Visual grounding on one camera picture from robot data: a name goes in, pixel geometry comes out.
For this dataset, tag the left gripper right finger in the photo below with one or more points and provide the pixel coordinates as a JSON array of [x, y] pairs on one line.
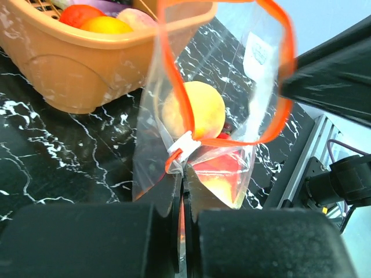
[[222, 242]]

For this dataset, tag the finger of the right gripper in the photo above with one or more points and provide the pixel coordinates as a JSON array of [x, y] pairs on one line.
[[335, 76]]

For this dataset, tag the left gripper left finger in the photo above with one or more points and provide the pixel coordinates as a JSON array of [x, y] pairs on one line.
[[128, 239]]

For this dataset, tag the peach front fruit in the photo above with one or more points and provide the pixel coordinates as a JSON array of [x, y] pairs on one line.
[[226, 177]]

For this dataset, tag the peach fruit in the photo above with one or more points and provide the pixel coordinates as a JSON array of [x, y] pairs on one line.
[[208, 108], [226, 177]]

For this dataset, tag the clear orange zip bag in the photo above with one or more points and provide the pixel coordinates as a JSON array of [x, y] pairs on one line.
[[256, 116]]

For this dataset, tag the peach top fruit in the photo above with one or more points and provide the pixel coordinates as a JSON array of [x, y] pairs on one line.
[[208, 108]]

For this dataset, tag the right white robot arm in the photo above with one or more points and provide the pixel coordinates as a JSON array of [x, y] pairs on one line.
[[317, 182]]

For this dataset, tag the orange plastic basket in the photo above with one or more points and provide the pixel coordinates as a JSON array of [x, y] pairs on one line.
[[77, 71]]

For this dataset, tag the small orange fruit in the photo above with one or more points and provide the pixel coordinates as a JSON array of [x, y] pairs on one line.
[[106, 25]]

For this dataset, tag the red tomato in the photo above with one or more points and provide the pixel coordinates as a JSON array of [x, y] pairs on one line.
[[77, 15]]

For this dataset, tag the purple eggplant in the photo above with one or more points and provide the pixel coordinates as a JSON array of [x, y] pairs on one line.
[[109, 7]]

